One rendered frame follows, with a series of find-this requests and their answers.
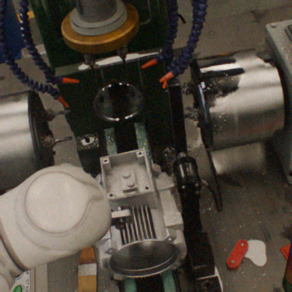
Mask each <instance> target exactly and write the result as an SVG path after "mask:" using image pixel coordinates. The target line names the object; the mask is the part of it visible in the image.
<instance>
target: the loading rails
mask: <svg viewBox="0 0 292 292"><path fill-rule="evenodd" d="M144 121H145V122H141V123H138V124H137V123H136V124H135V123H134V128H135V132H136V131H137V129H138V131H137V133H136V138H137V137H138V138H137V141H139V143H138V149H143V148H144V149H145V150H147V151H145V153H146V157H147V160H148V161H149V165H151V162H152V160H153V162H152V163H154V164H156V165H159V166H160V167H161V171H162V173H165V172H166V173H168V172H169V170H168V161H167V159H166V158H165V159H161V160H158V157H155V153H154V147H153V141H152V137H151V136H153V134H151V131H150V128H149V122H148V119H144ZM144 124H145V127H146V129H145V127H144ZM138 125H139V126H138ZM137 126H138V127H140V128H138V127H137ZM141 126H142V127H141ZM108 130H109V131H110V130H111V131H110V132H111V133H110V132H108V131H107V129H105V131H104V130H103V128H102V127H100V128H99V132H100V145H101V149H102V157H105V156H107V155H108V156H109V155H110V156H111V155H113V153H114V154H116V152H117V154H120V150H119V145H118V142H117V138H116V135H115V130H114V128H108ZM146 131H147V133H146ZM138 132H139V134H138ZM141 132H142V133H141ZM106 134H107V135H106ZM110 134H111V135H110ZM106 136H107V139H106ZM114 136H115V137H114ZM140 137H142V138H140ZM111 138H113V140H112V139H111ZM147 138H148V139H147ZM104 139H105V140H104ZM146 139H147V140H146ZM108 141H109V142H108ZM110 141H111V142H110ZM146 141H149V142H146ZM107 142H108V146H107ZM114 142H115V143H114ZM113 143H114V144H115V145H114V144H113ZM141 143H142V145H141ZM148 143H149V144H148ZM106 146H107V147H106ZM112 146H114V147H112ZM115 146H116V147H115ZM107 148H108V149H109V150H110V151H111V153H110V151H108V149H107ZM115 148H117V150H116V149H115ZM149 148H150V149H149ZM147 153H148V154H147ZM149 157H150V158H149ZM151 159H152V160H151ZM180 262H181V266H179V267H178V268H181V267H187V266H189V262H188V254H186V256H185V259H181V260H180ZM178 268H176V269H175V270H171V269H167V270H165V271H164V273H165V274H164V273H163V272H161V278H162V284H163V289H158V290H154V291H148V292H183V291H182V287H181V280H180V276H179V275H180V274H181V272H179V271H178ZM174 276H175V277H174ZM109 278H110V280H114V277H113V274H109ZM116 286H118V291H119V292H141V288H140V283H139V277H138V280H137V278H134V280H133V279H132V278H131V277H127V278H126V279H125V280H118V281H117V283H116Z"/></svg>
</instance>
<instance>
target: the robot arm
mask: <svg viewBox="0 0 292 292"><path fill-rule="evenodd" d="M117 210H118V211H117V212H115V211H113V210H112V209H110V205H109V201H108V198H107V195H106V193H105V191H104V189H103V188H102V186H101V185H100V184H99V183H98V181H97V180H95V179H94V178H93V177H92V176H90V175H89V174H88V173H86V172H84V171H82V170H80V169H78V168H74V167H72V166H50V167H47V168H44V169H41V170H40V171H38V172H36V173H35V174H32V175H31V176H30V177H29V178H28V179H26V180H25V181H24V182H23V183H22V184H20V185H19V186H17V187H16V188H15V189H13V190H11V191H10V192H8V193H6V194H3V195H2V196H0V292H10V290H11V289H12V287H13V285H14V284H15V277H16V276H17V275H20V274H22V273H24V272H26V271H28V270H29V269H33V268H36V267H38V266H40V265H43V264H46V263H49V262H51V261H54V260H56V259H57V260H58V259H61V258H63V257H66V256H71V255H74V254H75V253H77V252H78V250H82V249H85V248H87V247H89V246H90V245H92V244H96V243H97V242H99V241H100V240H102V238H103V237H105V235H106V234H107V232H108V231H109V228H110V227H111V226H115V228H116V229H118V230H121V229H126V226H125V224H126V223H127V224H134V223H135V219H134V213H133V210H132V209H131V208H130V207H129V205H127V204H126V205H123V206H122V207H118V208H117Z"/></svg>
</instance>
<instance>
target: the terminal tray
mask: <svg viewBox="0 0 292 292"><path fill-rule="evenodd" d="M100 166H101V171H102V180H103V185H104V191H105V193H106V195H107V198H108V201H109V206H110V209H112V210H113V211H118V210H117V208H118V207H122V206H123V205H126V204H127V205H129V207H130V208H131V209H132V210H133V208H134V209H137V208H136V205H137V206H138V208H139V209H140V208H141V206H142V209H145V204H146V207H147V209H150V206H149V204H151V208H152V209H157V207H158V202H157V197H156V192H155V189H154V183H153V178H152V175H151V170H150V165H149V161H148V160H147V157H146V154H145V149H138V150H135V151H129V152H125V153H120V154H114V155H111V156H105V157H101V158H100ZM116 167H117V169H115V168H116ZM133 168H134V169H135V170H134V169H133ZM136 168H138V169H136ZM142 168H143V169H142ZM116 172H119V173H116ZM135 174H136V175H137V176H136V175H135ZM112 176H113V177H115V179H114V178H113V177H112ZM116 177H117V178H116ZM144 177H145V178H144ZM140 178H141V179H140ZM120 180H121V181H120ZM114 181H115V182H114ZM145 181H146V182H145ZM148 183H149V184H148ZM121 184H122V186H120V185H121ZM111 186H112V187H111ZM115 186H116V187H115ZM111 191H112V192H111ZM132 192H133V194H131V193H132ZM117 193H118V194H117ZM124 193H125V194H124ZM115 195H116V196H115ZM132 206H133V208H132Z"/></svg>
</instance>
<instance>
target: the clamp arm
mask: <svg viewBox="0 0 292 292"><path fill-rule="evenodd" d="M166 87H167V93H168V102H169V112H170V117H171V127H172V133H173V142H174V148H175V157H176V159H178V158H179V155H180V157H181V156H183V154H184V156H188V147H187V140H186V128H185V121H184V108H183V96H182V89H181V82H180V79H177V80H170V81H166Z"/></svg>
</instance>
